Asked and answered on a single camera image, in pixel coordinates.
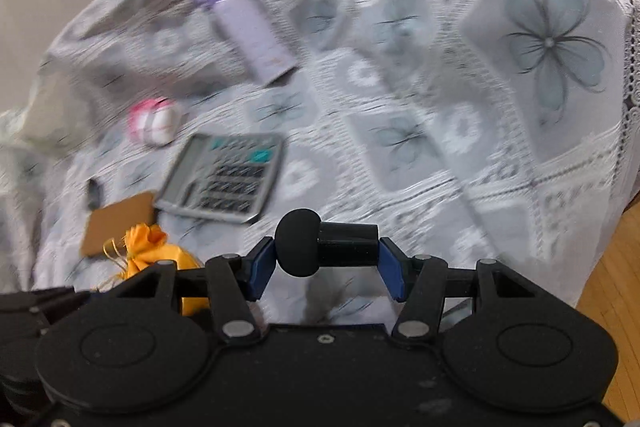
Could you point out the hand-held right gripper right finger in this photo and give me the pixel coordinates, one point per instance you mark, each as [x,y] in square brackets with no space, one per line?
[392,272]

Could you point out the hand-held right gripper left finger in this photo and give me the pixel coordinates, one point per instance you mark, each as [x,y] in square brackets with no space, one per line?
[261,268]

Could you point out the grey calculator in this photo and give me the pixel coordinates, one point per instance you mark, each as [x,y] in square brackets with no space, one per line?
[220,182]

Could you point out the pink and white packet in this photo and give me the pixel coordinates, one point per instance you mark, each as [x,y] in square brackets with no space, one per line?
[150,122]

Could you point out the purple water bottle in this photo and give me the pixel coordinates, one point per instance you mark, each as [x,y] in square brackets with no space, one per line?
[250,37]

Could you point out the brown leather wallet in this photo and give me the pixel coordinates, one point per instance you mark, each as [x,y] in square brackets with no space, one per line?
[120,222]

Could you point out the black cylinder with round cap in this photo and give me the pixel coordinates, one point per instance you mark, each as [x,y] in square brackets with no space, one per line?
[345,244]

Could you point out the grey floral lace cover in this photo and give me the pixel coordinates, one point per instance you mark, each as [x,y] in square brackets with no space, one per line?
[450,132]

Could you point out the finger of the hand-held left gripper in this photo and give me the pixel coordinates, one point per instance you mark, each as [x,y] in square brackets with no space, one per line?
[52,299]

